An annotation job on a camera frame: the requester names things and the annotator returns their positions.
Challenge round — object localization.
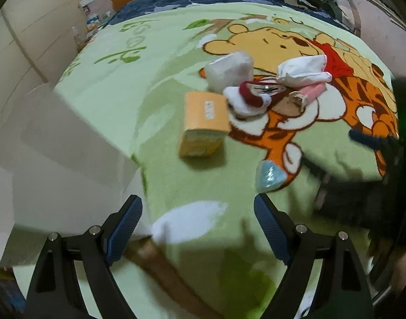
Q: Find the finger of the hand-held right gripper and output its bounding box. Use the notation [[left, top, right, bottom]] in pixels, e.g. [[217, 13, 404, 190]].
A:
[[348, 129, 404, 155], [302, 158, 358, 187]]

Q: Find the clear white plastic box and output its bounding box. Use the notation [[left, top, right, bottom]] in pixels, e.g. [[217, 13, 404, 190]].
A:
[[204, 50, 255, 94]]

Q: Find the green printed blanket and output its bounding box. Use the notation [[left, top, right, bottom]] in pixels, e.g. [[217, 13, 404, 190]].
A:
[[53, 2, 401, 319]]

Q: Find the pile of dark clothes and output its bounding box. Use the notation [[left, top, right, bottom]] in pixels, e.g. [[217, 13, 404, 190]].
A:
[[289, 0, 343, 17]]

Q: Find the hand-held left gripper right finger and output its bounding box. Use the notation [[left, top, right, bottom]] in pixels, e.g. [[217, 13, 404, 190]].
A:
[[253, 193, 376, 319]]

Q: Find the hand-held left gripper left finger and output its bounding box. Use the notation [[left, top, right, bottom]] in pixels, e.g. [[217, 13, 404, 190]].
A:
[[24, 194, 144, 319]]

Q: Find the white cloth pouch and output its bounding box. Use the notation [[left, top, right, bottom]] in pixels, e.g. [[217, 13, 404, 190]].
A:
[[275, 54, 334, 86]]

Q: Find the dark blue patterned quilt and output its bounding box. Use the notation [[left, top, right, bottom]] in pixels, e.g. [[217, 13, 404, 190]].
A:
[[103, 0, 359, 32]]

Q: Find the red hair clip white fur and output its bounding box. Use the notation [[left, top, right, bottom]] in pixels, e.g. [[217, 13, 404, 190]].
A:
[[224, 80, 289, 117]]

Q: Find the cream wardrobe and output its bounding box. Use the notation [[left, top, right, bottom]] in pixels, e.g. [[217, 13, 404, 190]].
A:
[[0, 0, 79, 140]]

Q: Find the orange cardboard box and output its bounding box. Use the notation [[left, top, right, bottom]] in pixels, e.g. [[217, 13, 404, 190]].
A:
[[178, 91, 230, 159]]

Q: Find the light blue triangular packet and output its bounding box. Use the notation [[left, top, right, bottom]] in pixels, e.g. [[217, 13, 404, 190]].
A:
[[255, 159, 287, 194]]

